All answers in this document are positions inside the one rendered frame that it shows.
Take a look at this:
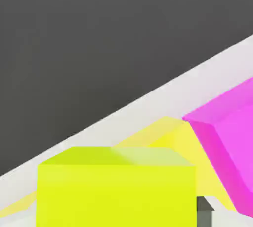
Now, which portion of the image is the small lime yellow cube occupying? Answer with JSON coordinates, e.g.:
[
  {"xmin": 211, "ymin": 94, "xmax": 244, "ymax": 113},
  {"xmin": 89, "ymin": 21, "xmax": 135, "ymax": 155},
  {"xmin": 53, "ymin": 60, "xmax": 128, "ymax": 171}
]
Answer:
[{"xmin": 36, "ymin": 146, "xmax": 198, "ymax": 227}]

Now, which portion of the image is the large yellow box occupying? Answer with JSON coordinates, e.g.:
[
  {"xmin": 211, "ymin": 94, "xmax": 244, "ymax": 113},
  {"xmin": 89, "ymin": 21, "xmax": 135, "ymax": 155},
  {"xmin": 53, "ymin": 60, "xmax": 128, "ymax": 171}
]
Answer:
[{"xmin": 0, "ymin": 116, "xmax": 238, "ymax": 220}]

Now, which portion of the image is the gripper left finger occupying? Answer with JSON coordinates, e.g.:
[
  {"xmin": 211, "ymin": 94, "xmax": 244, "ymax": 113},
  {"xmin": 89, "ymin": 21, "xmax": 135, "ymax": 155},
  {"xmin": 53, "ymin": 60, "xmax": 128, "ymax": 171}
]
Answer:
[{"xmin": 0, "ymin": 200, "xmax": 38, "ymax": 227}]

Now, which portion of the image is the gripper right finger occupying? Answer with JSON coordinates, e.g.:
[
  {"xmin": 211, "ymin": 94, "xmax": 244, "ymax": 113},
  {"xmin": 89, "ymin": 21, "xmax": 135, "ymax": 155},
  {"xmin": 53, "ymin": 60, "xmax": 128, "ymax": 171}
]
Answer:
[{"xmin": 196, "ymin": 195, "xmax": 253, "ymax": 227}]

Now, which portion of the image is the large magenta box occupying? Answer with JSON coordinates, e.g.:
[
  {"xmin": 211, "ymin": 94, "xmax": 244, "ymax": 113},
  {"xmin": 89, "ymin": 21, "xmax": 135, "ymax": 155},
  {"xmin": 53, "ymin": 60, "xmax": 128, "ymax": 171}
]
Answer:
[{"xmin": 181, "ymin": 76, "xmax": 253, "ymax": 220}]

